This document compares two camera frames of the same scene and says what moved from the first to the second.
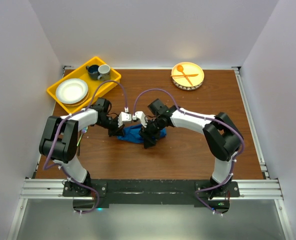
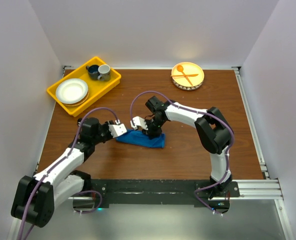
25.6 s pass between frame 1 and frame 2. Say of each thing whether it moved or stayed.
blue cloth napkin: moved
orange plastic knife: stayed
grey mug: stayed
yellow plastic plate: stayed
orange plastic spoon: stayed
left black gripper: moved
